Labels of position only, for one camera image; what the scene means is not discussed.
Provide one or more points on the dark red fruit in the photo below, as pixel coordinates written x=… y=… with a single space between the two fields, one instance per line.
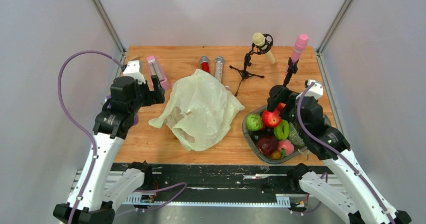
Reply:
x=267 y=144

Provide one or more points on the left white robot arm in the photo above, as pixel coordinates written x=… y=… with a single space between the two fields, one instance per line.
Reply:
x=90 y=202

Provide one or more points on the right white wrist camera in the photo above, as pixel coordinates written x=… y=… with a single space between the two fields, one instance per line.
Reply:
x=313 y=89

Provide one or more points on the green fruit from bag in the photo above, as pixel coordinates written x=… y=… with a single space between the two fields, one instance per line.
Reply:
x=254 y=122

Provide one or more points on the small wooden block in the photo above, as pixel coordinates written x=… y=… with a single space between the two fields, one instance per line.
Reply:
x=134 y=58

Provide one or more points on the black round-base microphone stand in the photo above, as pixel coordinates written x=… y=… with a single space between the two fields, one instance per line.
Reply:
x=288 y=76

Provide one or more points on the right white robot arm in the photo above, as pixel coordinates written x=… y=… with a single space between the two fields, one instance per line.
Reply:
x=362 y=202

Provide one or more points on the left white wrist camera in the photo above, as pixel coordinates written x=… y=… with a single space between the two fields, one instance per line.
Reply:
x=133 y=69

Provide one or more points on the pink microphone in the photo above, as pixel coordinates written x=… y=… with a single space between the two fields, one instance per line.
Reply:
x=300 y=44

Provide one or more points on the black tripod microphone stand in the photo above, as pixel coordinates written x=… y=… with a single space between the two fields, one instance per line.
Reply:
x=244 y=73

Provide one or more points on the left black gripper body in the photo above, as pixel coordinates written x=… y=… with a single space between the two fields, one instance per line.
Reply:
x=144 y=97

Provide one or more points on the orange yellow fruit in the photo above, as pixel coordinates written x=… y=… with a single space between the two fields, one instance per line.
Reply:
x=275 y=155

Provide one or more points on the red glitter microphone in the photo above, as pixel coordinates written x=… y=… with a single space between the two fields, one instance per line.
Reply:
x=204 y=63

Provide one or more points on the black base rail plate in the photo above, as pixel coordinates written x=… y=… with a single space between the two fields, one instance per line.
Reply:
x=226 y=183

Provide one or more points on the silver glitter microphone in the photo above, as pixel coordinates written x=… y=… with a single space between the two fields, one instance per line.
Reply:
x=219 y=65

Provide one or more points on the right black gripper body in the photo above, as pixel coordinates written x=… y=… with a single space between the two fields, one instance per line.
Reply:
x=288 y=113

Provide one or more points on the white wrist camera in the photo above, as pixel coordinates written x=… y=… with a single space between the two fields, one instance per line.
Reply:
x=133 y=69
x=313 y=89

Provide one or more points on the purple metronome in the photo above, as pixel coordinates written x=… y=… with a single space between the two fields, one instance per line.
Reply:
x=136 y=118

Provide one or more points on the pink peach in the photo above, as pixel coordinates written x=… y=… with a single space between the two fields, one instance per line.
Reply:
x=285 y=147

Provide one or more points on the grey transparent fruit basket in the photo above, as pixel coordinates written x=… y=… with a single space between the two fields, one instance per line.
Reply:
x=252 y=138

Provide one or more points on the cream microphone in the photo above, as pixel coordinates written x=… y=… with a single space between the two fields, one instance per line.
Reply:
x=263 y=43

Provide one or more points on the green netted melon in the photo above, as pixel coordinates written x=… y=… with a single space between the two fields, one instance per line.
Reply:
x=294 y=136

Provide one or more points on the pale green plastic bag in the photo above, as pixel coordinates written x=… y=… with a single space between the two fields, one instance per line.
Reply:
x=199 y=112

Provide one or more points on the pink metronome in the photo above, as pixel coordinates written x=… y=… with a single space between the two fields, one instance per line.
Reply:
x=155 y=68

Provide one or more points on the red yellow apple from bag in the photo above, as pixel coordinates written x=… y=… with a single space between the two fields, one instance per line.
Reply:
x=271 y=119

